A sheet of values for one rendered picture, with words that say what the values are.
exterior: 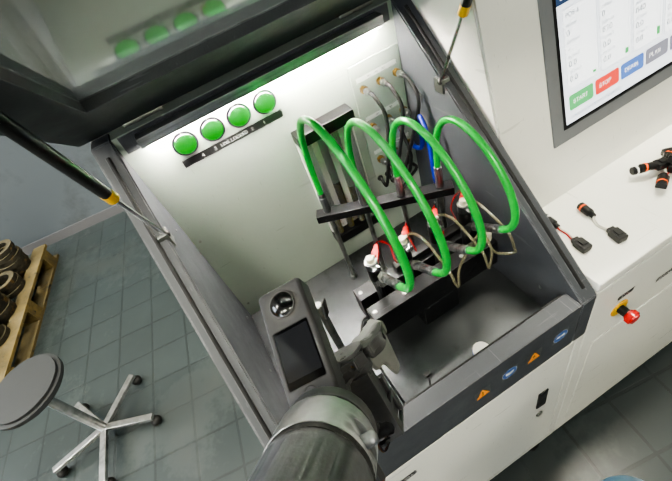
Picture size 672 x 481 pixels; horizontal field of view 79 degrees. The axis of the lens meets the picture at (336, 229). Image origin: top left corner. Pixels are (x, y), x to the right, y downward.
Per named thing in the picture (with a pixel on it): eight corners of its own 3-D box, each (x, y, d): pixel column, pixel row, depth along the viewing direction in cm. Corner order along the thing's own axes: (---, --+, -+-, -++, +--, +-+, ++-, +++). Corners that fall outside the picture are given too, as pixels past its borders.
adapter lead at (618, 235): (627, 240, 85) (629, 233, 83) (618, 244, 85) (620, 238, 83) (583, 206, 93) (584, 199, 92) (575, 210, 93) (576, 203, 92)
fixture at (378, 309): (387, 352, 99) (374, 320, 88) (366, 322, 106) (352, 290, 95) (497, 278, 104) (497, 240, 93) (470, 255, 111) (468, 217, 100)
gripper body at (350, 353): (342, 435, 42) (320, 522, 30) (299, 364, 43) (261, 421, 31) (405, 402, 41) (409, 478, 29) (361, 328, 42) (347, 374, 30)
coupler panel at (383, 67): (382, 182, 107) (354, 72, 86) (375, 176, 110) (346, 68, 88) (422, 158, 110) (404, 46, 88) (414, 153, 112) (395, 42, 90)
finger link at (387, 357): (396, 356, 50) (372, 399, 42) (371, 315, 50) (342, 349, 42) (418, 347, 49) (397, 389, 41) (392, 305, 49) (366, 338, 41)
